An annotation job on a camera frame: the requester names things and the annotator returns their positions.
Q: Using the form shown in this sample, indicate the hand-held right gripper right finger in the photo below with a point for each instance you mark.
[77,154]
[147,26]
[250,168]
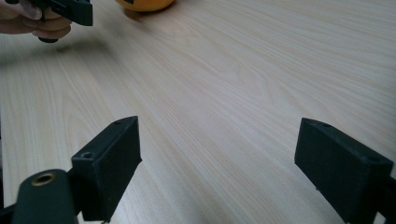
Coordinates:
[342,168]

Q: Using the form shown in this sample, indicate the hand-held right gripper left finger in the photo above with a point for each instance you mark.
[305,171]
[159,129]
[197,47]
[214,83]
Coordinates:
[106,168]

